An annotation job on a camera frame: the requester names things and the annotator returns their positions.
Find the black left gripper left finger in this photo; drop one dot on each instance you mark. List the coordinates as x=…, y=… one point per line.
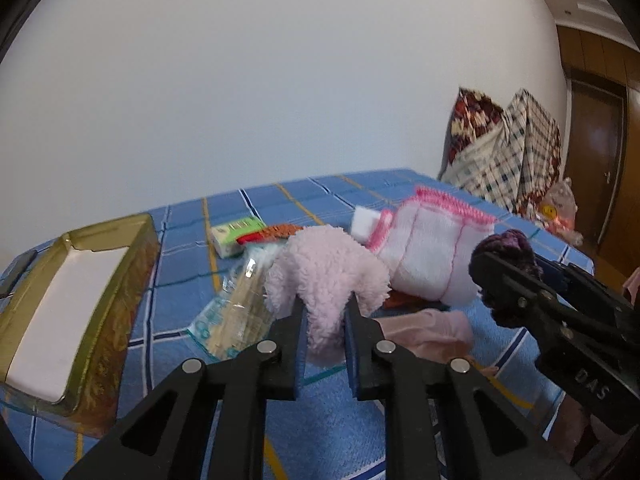
x=205, y=420

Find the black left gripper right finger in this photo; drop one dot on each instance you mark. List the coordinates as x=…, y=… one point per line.
x=442, y=420

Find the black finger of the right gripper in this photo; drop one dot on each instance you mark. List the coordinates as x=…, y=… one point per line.
x=516, y=299

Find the purple knitted item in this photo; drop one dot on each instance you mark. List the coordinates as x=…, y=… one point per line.
x=511, y=246

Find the white towel pink trim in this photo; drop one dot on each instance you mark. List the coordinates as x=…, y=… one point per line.
x=427, y=244

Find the white foam sponge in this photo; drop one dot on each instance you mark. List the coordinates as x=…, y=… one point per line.
x=364, y=222

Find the green tissue pack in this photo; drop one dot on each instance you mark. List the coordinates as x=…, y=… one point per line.
x=225, y=237

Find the pink fluffy plush toy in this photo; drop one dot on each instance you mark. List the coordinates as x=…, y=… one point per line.
x=324, y=266

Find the pink sock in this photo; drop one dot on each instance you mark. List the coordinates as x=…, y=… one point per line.
x=431, y=334

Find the pink plastic toy bag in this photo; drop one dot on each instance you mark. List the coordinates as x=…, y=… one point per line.
x=556, y=213

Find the clear plastic bag of swabs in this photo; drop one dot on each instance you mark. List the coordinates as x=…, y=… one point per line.
x=237, y=317

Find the plaid cloth bundle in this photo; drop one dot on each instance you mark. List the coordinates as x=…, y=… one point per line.
x=523, y=164

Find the gold rectangular tin box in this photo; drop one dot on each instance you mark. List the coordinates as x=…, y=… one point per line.
x=66, y=326

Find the brown wooden door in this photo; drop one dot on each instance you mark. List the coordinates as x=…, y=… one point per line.
x=596, y=143

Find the floral maroon pillow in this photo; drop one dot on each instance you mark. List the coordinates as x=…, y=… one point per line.
x=476, y=122

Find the red snack packet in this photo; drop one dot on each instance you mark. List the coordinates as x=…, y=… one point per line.
x=270, y=234

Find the black phone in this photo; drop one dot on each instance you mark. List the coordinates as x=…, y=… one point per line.
x=15, y=270

